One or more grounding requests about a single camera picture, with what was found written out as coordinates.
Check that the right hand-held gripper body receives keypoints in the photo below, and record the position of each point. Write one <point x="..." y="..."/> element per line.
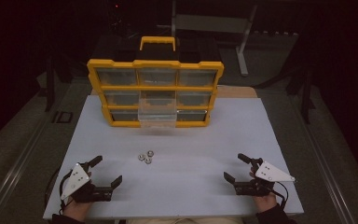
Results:
<point x="270" y="173"/>

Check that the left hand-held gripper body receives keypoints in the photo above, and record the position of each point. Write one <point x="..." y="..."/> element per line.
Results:
<point x="77" y="180"/>

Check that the clear plastic drawer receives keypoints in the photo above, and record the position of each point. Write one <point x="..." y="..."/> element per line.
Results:
<point x="157" y="117"/>

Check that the yellow black drawer organizer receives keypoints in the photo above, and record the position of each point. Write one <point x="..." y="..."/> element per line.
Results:
<point x="155" y="63"/>

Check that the person's right hand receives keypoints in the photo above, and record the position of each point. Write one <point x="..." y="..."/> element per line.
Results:
<point x="265" y="202"/>

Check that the person's left hand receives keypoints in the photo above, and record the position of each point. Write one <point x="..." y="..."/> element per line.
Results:
<point x="76" y="211"/>

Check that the dark floor plate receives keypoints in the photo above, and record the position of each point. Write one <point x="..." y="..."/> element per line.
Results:
<point x="62" y="117"/>

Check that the set of clear organizer drawers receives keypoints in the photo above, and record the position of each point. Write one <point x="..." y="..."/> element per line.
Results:
<point x="118" y="77"/>

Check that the black stand leg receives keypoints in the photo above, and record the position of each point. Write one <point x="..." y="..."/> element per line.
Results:
<point x="50" y="84"/>
<point x="306" y="93"/>

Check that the grey metal stand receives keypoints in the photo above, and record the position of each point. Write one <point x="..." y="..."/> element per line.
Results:
<point x="211" y="23"/>

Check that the metal floor rail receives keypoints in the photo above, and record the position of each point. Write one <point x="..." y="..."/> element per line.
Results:
<point x="15" y="174"/>
<point x="326" y="161"/>

